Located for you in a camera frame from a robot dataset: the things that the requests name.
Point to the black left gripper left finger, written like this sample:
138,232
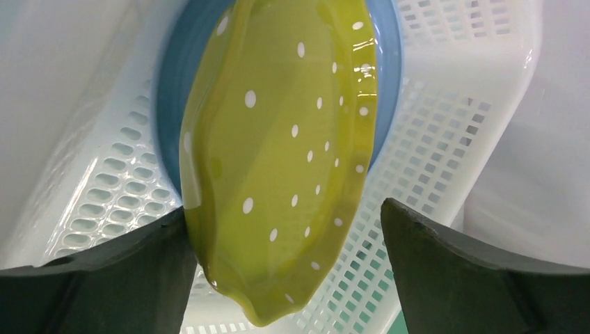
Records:
138,282

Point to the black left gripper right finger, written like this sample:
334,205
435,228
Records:
448,282

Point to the green polka dot plate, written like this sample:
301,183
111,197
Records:
276,139

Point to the blue plate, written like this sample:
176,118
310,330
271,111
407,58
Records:
182,54

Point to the green plastic bin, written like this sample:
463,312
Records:
399,325

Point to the white perforated plastic basket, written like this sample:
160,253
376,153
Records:
79,166

